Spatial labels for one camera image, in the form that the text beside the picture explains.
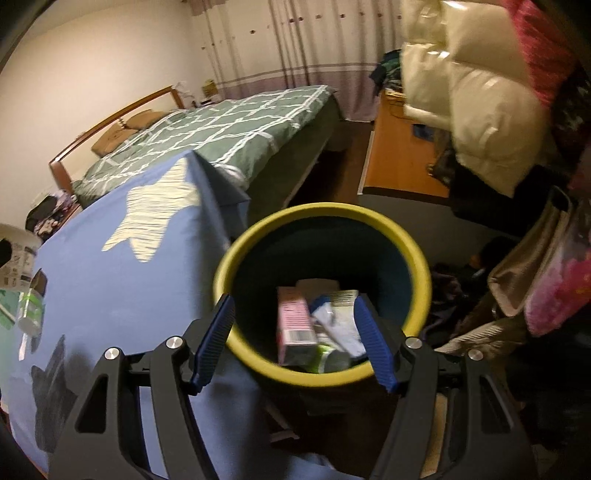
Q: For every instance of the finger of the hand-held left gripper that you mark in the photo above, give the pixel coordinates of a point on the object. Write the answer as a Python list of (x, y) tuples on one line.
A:
[(39, 284)]

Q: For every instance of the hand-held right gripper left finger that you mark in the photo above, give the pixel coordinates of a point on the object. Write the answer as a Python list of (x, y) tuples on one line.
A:
[(214, 344)]

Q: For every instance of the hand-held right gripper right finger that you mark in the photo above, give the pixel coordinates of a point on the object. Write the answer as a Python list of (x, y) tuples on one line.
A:
[(376, 346)]

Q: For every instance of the green white plastic bottle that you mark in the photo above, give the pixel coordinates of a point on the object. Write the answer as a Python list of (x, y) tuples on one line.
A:
[(31, 314), (325, 360)]

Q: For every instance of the white squeeze tube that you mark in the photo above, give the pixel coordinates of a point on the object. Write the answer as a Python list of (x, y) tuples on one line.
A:
[(339, 325)]

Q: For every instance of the pink carton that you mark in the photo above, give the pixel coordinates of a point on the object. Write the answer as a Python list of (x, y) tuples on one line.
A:
[(295, 327)]

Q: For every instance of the yellow rimmed waste bin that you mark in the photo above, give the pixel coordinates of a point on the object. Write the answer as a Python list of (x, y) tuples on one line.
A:
[(406, 249)]

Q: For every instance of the dark bag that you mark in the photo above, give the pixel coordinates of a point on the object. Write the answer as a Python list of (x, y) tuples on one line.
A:
[(51, 217)]

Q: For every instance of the blue star print tablecloth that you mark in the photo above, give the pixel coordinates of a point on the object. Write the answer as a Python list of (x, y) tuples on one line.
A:
[(115, 295)]

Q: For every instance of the dark clothes heap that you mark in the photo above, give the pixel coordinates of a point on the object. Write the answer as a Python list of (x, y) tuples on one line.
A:
[(466, 277)]

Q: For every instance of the brown pillow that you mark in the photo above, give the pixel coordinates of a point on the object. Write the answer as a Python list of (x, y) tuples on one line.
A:
[(145, 119), (113, 140)]

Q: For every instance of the beige bag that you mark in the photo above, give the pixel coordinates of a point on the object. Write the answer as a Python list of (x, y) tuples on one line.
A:
[(521, 267)]

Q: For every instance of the bed with green quilt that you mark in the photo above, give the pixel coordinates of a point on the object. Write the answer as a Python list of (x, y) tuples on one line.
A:
[(115, 113)]

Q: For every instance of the orange wooden desk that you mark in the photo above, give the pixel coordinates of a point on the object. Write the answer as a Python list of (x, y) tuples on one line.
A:
[(397, 161)]

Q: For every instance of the pink floral cloth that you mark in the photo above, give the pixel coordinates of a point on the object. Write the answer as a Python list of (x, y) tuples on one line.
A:
[(563, 286)]

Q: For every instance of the green checked duvet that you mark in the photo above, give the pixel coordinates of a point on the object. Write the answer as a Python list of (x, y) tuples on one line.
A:
[(231, 124)]

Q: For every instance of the cream puffer jacket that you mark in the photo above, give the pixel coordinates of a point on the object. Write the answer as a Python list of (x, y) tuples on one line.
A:
[(485, 115)]

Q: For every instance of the dark clothes pile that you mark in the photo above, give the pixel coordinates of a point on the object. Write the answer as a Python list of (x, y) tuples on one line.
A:
[(388, 69)]

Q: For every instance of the pale curtain with purple band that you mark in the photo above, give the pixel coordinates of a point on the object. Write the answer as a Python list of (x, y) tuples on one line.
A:
[(295, 41)]

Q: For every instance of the red pink garment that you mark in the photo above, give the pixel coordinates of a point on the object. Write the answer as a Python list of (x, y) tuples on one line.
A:
[(540, 50)]

